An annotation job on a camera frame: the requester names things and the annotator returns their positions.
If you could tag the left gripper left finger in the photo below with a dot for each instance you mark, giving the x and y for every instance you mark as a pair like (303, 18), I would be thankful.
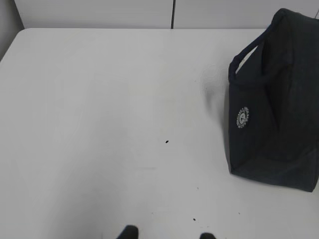
(129, 233)

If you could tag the dark navy fabric lunch bag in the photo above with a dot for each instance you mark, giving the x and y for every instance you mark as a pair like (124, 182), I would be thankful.
(273, 120)

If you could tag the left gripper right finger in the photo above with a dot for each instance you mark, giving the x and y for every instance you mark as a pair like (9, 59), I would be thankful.
(207, 235)

